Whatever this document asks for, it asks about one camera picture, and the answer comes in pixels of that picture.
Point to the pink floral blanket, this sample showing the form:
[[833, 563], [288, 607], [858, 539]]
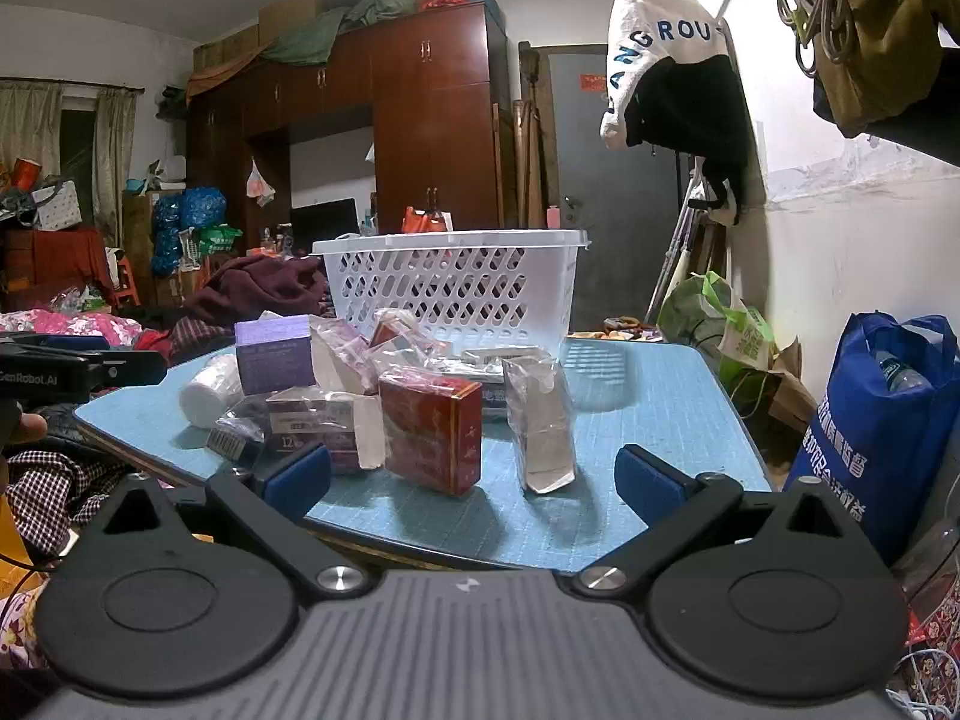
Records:
[[67, 328]]

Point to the cardboard box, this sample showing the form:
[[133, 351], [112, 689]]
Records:
[[292, 11]]

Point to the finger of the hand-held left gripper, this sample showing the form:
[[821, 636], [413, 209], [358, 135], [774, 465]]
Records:
[[75, 343]]

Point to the white roll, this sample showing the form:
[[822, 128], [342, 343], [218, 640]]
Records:
[[210, 390]]

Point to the clear water bottle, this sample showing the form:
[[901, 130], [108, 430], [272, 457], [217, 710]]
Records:
[[900, 373]]

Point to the small red box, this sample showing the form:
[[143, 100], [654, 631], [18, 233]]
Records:
[[386, 334]]

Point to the red stool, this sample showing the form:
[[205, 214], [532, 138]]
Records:
[[127, 281]]

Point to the pink plastic bag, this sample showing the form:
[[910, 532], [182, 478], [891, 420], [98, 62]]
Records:
[[259, 184]]

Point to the orange red bag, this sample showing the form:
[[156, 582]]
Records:
[[424, 221]]

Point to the dark purple wrapped box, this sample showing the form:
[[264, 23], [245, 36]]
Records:
[[315, 420]]

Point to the blue tote bag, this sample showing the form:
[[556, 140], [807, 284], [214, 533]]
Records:
[[862, 450]]

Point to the wooden planks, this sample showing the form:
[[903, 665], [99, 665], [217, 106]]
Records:
[[529, 165]]

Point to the blue plastic bags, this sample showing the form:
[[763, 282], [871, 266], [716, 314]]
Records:
[[187, 221]]

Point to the blue cutting mat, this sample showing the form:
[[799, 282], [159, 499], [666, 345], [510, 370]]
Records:
[[637, 405]]

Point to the beige curtain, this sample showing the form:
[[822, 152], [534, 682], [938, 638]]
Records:
[[30, 127], [114, 157]]

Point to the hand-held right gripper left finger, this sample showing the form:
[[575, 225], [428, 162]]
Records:
[[300, 476]]

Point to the person's left hand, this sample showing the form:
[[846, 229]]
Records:
[[31, 427]]

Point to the green cloth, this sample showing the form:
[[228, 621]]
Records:
[[315, 37]]

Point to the red paper sign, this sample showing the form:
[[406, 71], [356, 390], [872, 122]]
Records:
[[594, 83]]

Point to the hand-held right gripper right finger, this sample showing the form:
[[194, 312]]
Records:
[[646, 481]]

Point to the white barcode box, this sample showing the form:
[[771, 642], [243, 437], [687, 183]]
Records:
[[499, 356]]

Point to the checked cloth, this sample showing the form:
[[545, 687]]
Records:
[[60, 487]]

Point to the brown paper bag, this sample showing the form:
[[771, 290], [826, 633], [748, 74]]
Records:
[[791, 390]]

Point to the green plastic bag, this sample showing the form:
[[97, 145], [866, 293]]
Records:
[[690, 315]]

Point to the maroon cloth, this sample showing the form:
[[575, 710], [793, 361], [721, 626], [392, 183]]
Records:
[[255, 285]]

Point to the pink packet in clear wrap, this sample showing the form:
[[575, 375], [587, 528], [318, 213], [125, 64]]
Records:
[[341, 352]]

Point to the brown hanging bag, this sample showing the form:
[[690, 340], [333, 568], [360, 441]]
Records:
[[877, 52]]

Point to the grey door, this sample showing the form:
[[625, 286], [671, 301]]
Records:
[[600, 187]]

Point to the white and green bag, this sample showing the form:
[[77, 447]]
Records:
[[746, 345]]

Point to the metal crutches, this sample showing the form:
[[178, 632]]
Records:
[[675, 255]]

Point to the white plastic basket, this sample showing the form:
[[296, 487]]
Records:
[[450, 292]]

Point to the brown wooden wardrobe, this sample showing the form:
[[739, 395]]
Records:
[[435, 127]]

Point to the white and black hoodie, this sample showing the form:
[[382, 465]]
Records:
[[652, 22]]

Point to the red cloth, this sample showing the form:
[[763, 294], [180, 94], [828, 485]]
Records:
[[56, 259]]

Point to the silver packet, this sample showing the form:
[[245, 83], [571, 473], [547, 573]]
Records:
[[536, 427]]

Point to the white gift bag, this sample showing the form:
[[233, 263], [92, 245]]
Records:
[[56, 206]]

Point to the black barcode packet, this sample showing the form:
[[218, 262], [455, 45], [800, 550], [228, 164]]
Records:
[[234, 441]]

